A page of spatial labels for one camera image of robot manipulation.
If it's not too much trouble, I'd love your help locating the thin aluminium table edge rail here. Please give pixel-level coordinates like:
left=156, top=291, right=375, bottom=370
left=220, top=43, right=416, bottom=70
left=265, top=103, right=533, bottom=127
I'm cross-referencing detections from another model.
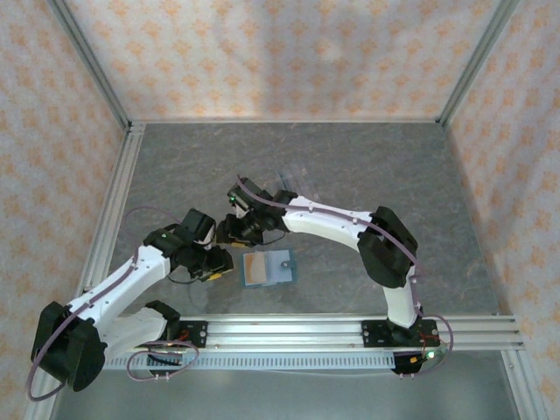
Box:
left=130, top=115, right=444, bottom=125

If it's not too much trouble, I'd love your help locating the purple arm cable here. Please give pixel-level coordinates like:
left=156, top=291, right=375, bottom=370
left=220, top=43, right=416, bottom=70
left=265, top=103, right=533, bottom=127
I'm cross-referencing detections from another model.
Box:
left=235, top=174, right=456, bottom=381
left=26, top=206, right=196, bottom=402

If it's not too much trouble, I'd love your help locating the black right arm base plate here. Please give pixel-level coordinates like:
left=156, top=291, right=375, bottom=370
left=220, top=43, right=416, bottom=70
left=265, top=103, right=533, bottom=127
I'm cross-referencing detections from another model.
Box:
left=360, top=318, right=440, bottom=350

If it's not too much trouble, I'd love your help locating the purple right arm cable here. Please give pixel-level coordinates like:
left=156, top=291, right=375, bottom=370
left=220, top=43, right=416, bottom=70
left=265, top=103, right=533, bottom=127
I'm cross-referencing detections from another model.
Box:
left=235, top=174, right=456, bottom=381

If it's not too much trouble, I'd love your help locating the aluminium frame leg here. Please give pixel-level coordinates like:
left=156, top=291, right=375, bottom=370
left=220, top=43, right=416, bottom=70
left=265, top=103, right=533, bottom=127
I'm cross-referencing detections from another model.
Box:
left=24, top=384, right=56, bottom=420
left=500, top=348, right=542, bottom=420

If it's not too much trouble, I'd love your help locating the clear acrylic card stand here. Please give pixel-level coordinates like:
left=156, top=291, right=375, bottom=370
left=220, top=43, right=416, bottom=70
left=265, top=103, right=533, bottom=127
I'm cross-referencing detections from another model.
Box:
left=274, top=165, right=319, bottom=200

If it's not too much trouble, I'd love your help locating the aluminium side frame rail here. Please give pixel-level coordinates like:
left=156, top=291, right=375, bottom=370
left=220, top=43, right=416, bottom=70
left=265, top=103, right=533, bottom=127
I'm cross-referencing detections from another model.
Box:
left=69, top=122, right=146, bottom=317

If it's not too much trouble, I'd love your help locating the slotted grey cable duct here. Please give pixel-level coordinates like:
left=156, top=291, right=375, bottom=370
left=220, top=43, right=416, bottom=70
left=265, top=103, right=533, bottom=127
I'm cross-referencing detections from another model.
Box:
left=102, top=353, right=397, bottom=372

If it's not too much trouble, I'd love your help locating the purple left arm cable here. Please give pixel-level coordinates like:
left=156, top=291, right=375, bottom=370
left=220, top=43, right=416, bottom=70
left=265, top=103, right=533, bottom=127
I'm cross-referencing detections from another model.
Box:
left=26, top=206, right=196, bottom=402

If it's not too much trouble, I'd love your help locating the black base controller board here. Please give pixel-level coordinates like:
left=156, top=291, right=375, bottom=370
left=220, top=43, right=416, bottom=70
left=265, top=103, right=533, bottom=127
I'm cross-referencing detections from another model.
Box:
left=392, top=347, right=447, bottom=378
left=146, top=349, right=185, bottom=378

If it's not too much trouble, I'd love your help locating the wide aluminium frame rail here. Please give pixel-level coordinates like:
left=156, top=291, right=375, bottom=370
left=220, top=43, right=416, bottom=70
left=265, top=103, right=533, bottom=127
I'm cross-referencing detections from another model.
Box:
left=45, top=314, right=525, bottom=352

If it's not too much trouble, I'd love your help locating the aluminium frame post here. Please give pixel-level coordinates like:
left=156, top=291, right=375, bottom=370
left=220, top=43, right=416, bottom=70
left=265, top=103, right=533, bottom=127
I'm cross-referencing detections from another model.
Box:
left=46, top=0, right=133, bottom=129
left=437, top=0, right=522, bottom=128

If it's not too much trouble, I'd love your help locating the grey sheet metal panel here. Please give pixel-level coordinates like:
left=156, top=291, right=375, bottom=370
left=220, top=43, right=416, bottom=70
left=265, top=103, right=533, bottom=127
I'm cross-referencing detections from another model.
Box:
left=52, top=369, right=522, bottom=420

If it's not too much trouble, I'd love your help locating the blue card holder wallet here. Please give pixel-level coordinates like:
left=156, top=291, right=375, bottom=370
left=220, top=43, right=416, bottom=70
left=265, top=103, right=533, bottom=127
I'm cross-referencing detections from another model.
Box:
left=241, top=248, right=298, bottom=290

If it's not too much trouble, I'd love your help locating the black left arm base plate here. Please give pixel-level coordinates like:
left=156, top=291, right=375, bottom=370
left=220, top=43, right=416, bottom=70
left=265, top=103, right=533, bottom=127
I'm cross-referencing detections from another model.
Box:
left=174, top=320, right=209, bottom=350

